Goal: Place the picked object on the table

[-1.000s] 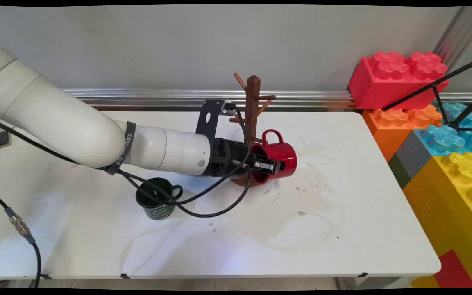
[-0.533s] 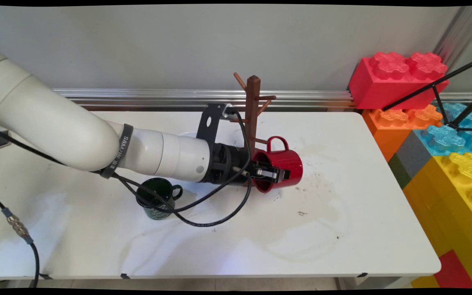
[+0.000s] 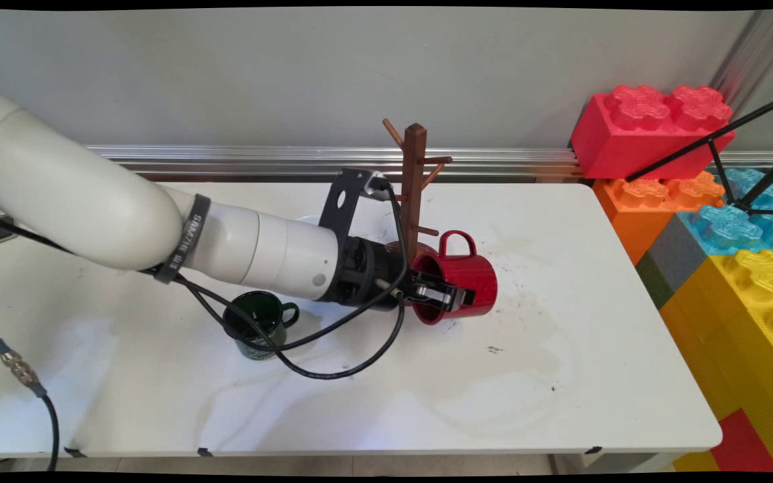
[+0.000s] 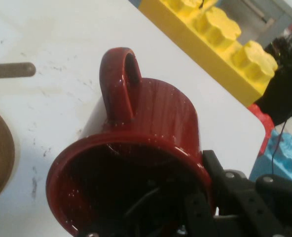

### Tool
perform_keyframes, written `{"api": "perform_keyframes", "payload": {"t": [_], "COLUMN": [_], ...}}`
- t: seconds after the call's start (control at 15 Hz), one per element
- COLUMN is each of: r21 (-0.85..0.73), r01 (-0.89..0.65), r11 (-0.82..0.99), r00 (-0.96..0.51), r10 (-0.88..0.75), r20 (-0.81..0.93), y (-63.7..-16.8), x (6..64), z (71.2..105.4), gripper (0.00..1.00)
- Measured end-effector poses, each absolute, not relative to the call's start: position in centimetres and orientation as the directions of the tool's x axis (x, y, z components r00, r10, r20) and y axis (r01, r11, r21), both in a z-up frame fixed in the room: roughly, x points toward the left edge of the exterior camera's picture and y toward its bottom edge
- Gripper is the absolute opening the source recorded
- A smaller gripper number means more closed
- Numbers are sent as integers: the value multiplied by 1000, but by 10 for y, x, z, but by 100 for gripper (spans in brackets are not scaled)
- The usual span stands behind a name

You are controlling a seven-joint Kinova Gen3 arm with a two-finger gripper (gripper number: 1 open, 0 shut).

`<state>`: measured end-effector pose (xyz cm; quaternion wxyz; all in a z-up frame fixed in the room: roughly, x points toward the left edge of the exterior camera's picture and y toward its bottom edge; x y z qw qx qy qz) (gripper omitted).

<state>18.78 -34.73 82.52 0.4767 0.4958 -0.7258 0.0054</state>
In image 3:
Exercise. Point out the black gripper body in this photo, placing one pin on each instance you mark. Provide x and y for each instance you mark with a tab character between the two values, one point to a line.
373	275

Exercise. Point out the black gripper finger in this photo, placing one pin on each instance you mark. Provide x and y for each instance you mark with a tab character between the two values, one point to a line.
453	298
427	277

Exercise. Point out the red enamel mug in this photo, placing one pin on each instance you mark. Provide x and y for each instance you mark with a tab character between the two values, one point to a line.
474	275

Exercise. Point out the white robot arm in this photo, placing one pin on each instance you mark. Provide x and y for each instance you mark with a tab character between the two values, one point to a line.
91	201

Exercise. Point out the brown wooden mug tree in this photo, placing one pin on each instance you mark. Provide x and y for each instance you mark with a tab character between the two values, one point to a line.
413	174

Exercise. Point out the dark green enamel mug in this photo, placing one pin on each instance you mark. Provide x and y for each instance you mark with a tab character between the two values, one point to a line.
262	312

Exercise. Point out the giant orange toy brick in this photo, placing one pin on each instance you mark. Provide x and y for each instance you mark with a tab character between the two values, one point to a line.
635	221

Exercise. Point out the dark green toy block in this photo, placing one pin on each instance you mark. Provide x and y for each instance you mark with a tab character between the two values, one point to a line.
655	282

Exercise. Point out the black table edge clip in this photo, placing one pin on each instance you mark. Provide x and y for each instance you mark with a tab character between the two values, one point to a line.
594	450
76	451
205	451

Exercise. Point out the giant red toy brick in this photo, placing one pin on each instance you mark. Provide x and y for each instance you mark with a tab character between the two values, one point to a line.
628	144

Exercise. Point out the giant blue toy brick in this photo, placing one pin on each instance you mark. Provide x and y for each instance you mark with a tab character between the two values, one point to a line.
729	231

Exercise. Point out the giant yellow toy brick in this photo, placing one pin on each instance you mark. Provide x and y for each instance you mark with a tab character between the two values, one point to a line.
735	335

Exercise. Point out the black tripod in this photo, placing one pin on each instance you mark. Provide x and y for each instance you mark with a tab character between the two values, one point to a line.
715	142

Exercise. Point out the flat red toy block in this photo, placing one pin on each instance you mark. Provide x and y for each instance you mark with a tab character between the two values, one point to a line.
742	446

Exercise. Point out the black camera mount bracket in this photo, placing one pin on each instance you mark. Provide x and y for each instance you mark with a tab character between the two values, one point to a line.
341	201

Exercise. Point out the small silver wrist camera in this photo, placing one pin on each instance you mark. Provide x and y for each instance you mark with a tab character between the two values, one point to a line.
378	188

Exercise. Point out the horizontal aluminium rail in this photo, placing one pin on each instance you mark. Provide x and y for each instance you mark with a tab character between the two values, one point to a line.
259	161

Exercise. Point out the slanted aluminium post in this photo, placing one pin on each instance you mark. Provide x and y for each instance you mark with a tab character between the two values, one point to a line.
755	54

